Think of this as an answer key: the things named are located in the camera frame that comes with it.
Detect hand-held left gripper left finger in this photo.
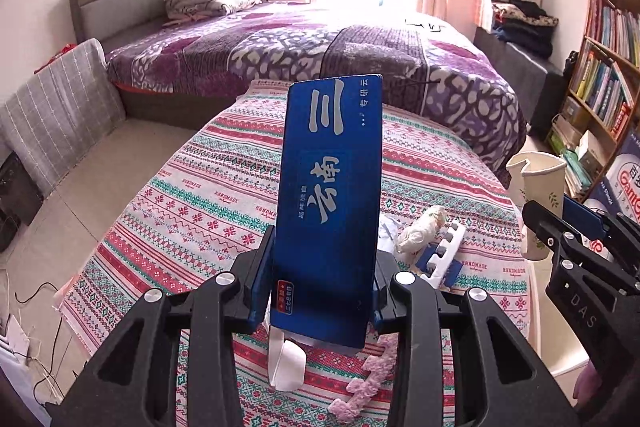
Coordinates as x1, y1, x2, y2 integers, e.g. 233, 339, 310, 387
47, 224, 276, 427

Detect stack of floor books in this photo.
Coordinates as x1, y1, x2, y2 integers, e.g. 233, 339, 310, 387
547, 99, 608, 202

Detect purple patterned blanket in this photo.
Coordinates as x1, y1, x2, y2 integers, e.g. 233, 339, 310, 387
105, 1, 529, 188

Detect pink foam strip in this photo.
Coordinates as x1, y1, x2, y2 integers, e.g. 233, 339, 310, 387
327, 334, 399, 425

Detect grey bed headboard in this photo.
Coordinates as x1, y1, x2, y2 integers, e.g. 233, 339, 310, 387
68, 0, 222, 50

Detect blue and white printed carton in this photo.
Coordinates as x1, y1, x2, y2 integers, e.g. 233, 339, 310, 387
590, 132, 640, 228

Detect floor cables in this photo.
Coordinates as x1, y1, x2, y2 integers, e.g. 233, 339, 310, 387
0, 267, 78, 405

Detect black floor box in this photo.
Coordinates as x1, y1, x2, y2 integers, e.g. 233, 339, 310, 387
0, 152, 45, 254

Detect dark bench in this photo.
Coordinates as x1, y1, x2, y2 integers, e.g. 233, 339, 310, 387
472, 26, 567, 138

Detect blue cardboard carton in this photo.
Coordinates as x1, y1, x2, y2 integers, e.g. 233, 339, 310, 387
268, 74, 385, 349

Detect striped patterned tablecloth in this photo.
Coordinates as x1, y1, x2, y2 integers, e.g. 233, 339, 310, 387
52, 79, 540, 427

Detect pile of folded clothes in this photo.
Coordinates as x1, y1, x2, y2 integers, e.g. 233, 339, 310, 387
490, 0, 559, 58

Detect crumpled white paper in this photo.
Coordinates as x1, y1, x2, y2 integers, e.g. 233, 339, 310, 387
377, 214, 408, 253

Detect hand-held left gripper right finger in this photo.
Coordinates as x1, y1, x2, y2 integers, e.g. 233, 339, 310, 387
370, 252, 581, 427

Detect rows of shelf books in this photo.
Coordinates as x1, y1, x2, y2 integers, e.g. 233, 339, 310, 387
570, 0, 640, 132

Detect tissue wad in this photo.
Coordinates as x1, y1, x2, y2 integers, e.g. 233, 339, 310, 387
395, 205, 447, 265

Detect person's right hand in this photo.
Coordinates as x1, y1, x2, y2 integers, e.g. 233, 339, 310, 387
572, 366, 603, 410

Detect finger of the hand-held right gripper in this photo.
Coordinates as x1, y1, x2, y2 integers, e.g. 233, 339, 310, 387
521, 200, 593, 270
564, 195, 640, 280

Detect wooden bookshelf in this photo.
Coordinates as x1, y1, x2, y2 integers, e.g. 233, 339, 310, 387
547, 0, 640, 204

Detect folded white paper strip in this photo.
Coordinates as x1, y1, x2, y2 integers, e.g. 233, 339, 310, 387
269, 324, 307, 392

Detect grey checked chair cover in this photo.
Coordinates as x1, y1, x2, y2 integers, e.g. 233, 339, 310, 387
0, 38, 127, 198

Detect torn white paper cup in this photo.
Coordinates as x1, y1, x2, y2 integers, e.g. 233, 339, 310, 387
506, 152, 568, 261

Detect white plastic bin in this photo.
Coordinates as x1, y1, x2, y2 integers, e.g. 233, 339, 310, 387
525, 257, 592, 379

